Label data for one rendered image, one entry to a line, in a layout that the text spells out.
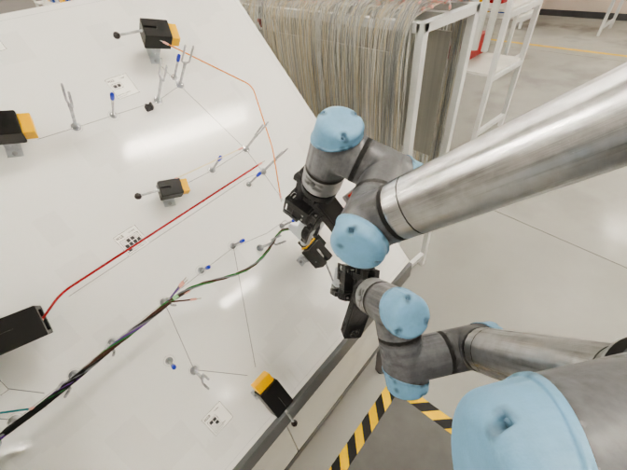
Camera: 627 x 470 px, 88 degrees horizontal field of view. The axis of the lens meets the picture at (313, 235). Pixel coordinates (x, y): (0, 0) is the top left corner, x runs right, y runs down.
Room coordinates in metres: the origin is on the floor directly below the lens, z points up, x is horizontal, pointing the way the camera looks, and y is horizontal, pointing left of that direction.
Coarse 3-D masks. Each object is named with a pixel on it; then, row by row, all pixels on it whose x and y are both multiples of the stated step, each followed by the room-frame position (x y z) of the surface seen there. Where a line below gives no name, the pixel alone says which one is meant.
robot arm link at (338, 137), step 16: (336, 112) 0.47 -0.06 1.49; (352, 112) 0.48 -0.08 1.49; (320, 128) 0.45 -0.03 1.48; (336, 128) 0.44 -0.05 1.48; (352, 128) 0.45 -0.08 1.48; (320, 144) 0.44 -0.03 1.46; (336, 144) 0.43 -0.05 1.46; (352, 144) 0.43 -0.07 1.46; (320, 160) 0.45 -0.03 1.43; (336, 160) 0.44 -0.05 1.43; (352, 160) 0.43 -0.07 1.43; (320, 176) 0.46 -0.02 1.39; (336, 176) 0.45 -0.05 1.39
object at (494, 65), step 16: (512, 0) 2.74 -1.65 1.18; (528, 0) 2.98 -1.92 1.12; (512, 16) 2.78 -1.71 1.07; (528, 32) 3.09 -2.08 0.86; (496, 48) 2.76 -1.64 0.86; (480, 64) 3.04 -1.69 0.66; (496, 64) 2.76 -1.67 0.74; (512, 64) 2.99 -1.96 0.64; (512, 80) 3.09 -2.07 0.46; (480, 112) 2.76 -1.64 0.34; (480, 128) 2.84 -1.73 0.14
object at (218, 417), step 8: (216, 408) 0.27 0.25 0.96; (224, 408) 0.27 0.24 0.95; (208, 416) 0.26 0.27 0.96; (216, 416) 0.26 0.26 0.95; (224, 416) 0.26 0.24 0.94; (232, 416) 0.26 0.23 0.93; (208, 424) 0.24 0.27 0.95; (216, 424) 0.24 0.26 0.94; (224, 424) 0.25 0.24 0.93; (216, 432) 0.23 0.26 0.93
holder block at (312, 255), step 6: (318, 240) 0.57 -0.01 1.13; (312, 246) 0.55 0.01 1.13; (318, 246) 0.56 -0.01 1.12; (324, 246) 0.56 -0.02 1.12; (306, 252) 0.55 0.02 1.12; (312, 252) 0.54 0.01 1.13; (324, 252) 0.55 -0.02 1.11; (312, 258) 0.54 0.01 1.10; (318, 258) 0.53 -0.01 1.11; (324, 258) 0.54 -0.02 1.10; (312, 264) 0.55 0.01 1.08; (318, 264) 0.53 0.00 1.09; (324, 264) 0.53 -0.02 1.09
